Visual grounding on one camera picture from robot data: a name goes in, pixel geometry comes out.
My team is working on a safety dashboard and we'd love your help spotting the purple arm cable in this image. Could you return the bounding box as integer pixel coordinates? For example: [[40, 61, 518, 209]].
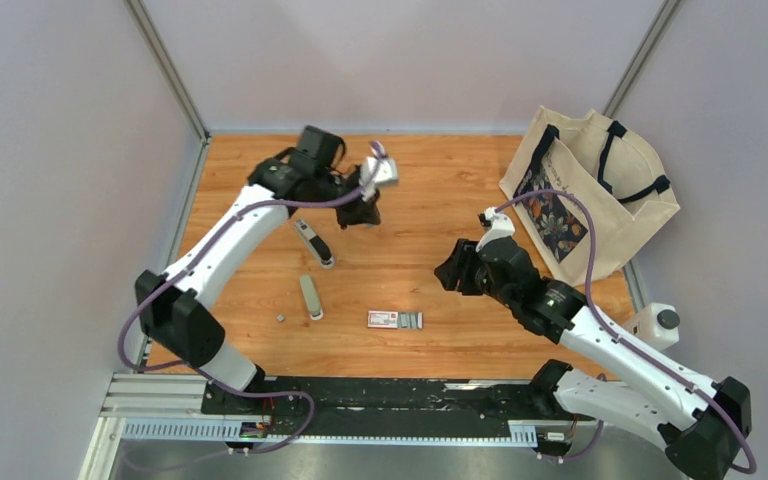
[[116, 140, 389, 465], [495, 189, 758, 476]]

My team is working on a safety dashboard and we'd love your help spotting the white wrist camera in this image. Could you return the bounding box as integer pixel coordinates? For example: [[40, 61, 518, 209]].
[[476, 207, 515, 251], [359, 156, 399, 201]]

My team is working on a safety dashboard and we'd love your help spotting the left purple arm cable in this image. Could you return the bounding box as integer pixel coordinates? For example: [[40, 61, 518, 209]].
[[116, 140, 389, 465]]

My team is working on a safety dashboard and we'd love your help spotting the red white staple box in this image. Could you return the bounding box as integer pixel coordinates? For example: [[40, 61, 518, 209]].
[[367, 310, 424, 330]]

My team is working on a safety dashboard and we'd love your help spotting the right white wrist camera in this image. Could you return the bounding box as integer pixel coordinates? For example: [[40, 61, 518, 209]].
[[476, 207, 515, 251]]

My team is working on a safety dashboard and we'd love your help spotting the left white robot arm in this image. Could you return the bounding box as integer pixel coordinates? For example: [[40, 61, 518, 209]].
[[128, 126, 399, 415]]

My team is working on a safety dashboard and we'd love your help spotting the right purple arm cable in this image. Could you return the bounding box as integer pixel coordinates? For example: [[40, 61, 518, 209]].
[[495, 189, 758, 476]]

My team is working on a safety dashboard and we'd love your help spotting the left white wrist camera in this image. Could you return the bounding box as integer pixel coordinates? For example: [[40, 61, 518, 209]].
[[359, 156, 399, 201]]

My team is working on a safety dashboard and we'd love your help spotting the grey-green stapler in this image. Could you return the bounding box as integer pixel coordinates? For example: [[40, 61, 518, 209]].
[[299, 274, 324, 321]]

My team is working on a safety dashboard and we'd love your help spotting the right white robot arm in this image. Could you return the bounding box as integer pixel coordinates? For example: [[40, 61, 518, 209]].
[[434, 237, 758, 479]]

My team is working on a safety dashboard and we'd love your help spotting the aluminium frame rail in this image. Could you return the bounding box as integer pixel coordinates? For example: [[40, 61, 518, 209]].
[[79, 372, 720, 480]]

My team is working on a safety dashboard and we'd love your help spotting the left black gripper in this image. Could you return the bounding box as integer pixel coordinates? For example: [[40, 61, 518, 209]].
[[315, 167, 382, 232]]

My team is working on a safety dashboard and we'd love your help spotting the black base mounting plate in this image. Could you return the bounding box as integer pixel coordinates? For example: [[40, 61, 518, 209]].
[[201, 376, 579, 456]]

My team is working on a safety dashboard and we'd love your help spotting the cream floral tote bag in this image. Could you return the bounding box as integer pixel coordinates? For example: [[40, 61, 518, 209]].
[[499, 106, 680, 286]]

